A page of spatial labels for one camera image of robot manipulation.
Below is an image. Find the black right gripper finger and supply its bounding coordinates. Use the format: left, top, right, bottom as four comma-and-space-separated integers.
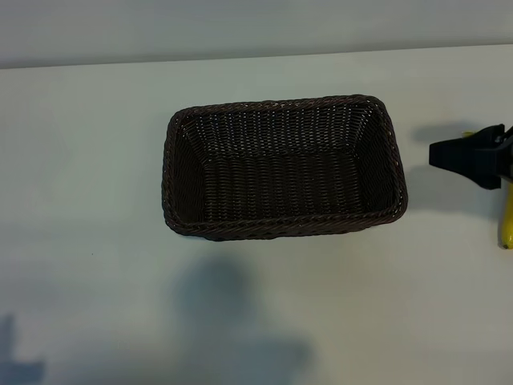
428, 149, 503, 192
428, 124, 506, 156

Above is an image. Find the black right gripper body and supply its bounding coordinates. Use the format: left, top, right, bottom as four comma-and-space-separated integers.
495, 123, 513, 182

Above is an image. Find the yellow banana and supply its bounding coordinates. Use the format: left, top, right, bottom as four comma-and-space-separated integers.
460, 130, 513, 250

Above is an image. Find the dark brown wicker basket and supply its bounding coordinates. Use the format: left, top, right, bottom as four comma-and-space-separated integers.
161, 93, 410, 245

